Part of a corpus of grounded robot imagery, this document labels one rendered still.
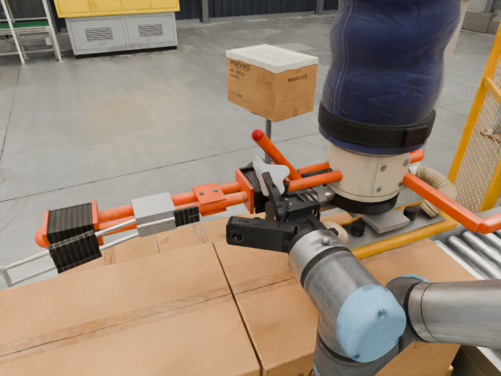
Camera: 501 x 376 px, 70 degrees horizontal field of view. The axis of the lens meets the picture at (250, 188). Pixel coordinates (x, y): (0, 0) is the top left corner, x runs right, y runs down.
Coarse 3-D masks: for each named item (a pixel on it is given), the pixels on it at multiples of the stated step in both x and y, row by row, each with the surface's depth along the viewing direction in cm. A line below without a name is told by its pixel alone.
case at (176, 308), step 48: (48, 288) 88; (96, 288) 88; (144, 288) 88; (192, 288) 88; (0, 336) 77; (48, 336) 77; (96, 336) 77; (144, 336) 77; (192, 336) 77; (240, 336) 77
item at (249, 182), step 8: (240, 168) 73; (248, 168) 74; (240, 176) 70; (248, 176) 72; (256, 176) 72; (240, 184) 71; (248, 184) 67; (256, 184) 70; (288, 184) 69; (248, 192) 67; (256, 192) 66; (248, 200) 68; (256, 200) 68; (264, 200) 69; (248, 208) 69; (256, 208) 68; (264, 208) 69
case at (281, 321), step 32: (224, 256) 98; (256, 256) 98; (288, 256) 98; (384, 256) 98; (416, 256) 98; (448, 256) 98; (256, 288) 88; (288, 288) 88; (256, 320) 81; (288, 320) 81; (256, 352) 74; (288, 352) 74; (416, 352) 92; (448, 352) 100
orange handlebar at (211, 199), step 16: (416, 160) 81; (320, 176) 73; (336, 176) 74; (192, 192) 69; (208, 192) 68; (224, 192) 70; (240, 192) 68; (416, 192) 72; (432, 192) 68; (112, 208) 64; (128, 208) 65; (176, 208) 64; (208, 208) 66; (224, 208) 68; (448, 208) 65; (464, 208) 64; (112, 224) 61; (464, 224) 62; (480, 224) 61; (496, 224) 60
